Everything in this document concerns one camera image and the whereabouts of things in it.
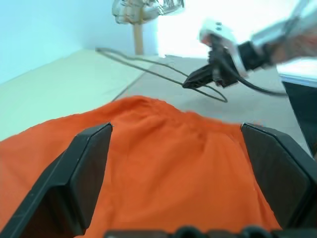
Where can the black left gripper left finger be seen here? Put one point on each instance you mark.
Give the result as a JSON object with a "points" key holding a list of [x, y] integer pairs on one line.
{"points": [[74, 178]]}

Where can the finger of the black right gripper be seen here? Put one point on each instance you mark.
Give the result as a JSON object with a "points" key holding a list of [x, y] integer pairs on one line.
{"points": [[201, 72], [196, 83]]}

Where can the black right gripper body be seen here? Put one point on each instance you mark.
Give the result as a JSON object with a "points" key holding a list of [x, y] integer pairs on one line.
{"points": [[224, 67]]}

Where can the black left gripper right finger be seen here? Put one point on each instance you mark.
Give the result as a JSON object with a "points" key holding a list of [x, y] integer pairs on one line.
{"points": [[280, 173]]}

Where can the orange shorts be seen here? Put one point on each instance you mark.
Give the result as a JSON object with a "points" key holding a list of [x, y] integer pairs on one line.
{"points": [[161, 161]]}

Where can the wooden hanger stand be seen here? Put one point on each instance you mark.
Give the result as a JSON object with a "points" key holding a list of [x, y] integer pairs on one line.
{"points": [[138, 29]]}

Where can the dark box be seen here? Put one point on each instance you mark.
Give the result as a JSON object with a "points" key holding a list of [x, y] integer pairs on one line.
{"points": [[303, 111]]}

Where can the white flat board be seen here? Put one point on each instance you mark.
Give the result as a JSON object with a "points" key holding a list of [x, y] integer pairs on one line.
{"points": [[299, 77]]}

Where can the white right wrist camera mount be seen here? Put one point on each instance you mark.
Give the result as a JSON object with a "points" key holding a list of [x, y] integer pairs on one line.
{"points": [[223, 33]]}

